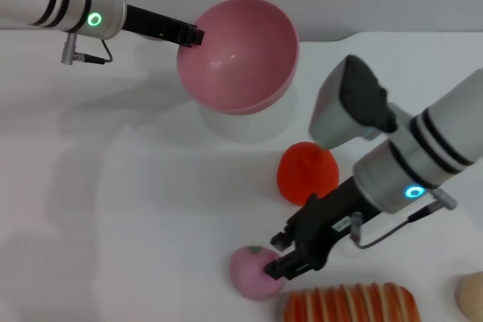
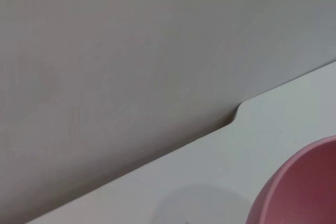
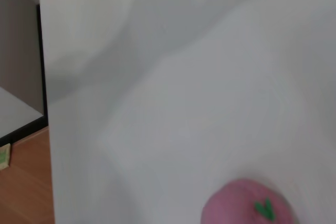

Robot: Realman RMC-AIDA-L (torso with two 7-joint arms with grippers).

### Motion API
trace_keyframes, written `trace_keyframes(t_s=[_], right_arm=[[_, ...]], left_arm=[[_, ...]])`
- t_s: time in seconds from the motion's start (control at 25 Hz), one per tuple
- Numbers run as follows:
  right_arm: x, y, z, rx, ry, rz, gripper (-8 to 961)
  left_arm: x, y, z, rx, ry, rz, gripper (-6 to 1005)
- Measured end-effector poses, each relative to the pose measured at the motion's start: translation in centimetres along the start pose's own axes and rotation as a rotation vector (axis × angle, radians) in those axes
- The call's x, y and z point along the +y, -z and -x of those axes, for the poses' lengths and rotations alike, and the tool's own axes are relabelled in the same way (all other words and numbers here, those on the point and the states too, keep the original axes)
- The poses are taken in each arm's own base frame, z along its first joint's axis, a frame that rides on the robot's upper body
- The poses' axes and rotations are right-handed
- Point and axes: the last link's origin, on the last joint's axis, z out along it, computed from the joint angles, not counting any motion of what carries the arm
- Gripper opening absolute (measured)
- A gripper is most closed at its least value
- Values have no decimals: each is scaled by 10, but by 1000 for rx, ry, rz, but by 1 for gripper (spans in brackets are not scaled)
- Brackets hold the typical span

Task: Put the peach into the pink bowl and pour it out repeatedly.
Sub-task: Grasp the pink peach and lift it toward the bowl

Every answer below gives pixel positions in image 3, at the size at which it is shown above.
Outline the grey cabinet with black edge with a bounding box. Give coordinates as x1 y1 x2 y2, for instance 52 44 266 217
0 0 49 143

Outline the pink toy peach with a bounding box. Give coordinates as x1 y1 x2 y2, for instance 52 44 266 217
201 178 300 224

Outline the small green yellow box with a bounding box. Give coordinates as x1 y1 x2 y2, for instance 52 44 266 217
0 144 12 169

